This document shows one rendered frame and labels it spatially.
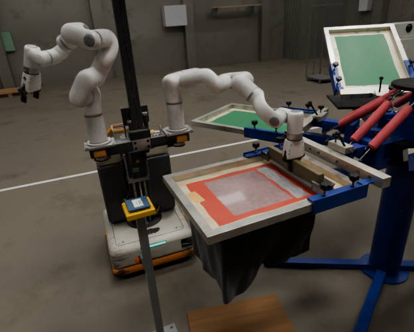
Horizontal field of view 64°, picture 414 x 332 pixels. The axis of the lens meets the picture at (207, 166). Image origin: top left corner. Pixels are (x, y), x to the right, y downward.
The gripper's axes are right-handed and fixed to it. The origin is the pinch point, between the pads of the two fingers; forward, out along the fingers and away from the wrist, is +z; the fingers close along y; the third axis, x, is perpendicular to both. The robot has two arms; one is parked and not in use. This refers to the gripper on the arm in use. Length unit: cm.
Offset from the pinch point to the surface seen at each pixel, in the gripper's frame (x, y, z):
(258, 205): 14.4, 29.1, 6.0
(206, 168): -25.4, 36.5, 2.8
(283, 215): 29.2, 26.1, 3.5
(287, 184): 6.1, 7.7, 5.5
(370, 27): -105, -156, -52
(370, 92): -51, -105, -13
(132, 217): -5, 81, 7
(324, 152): -2.3, -21.8, -1.9
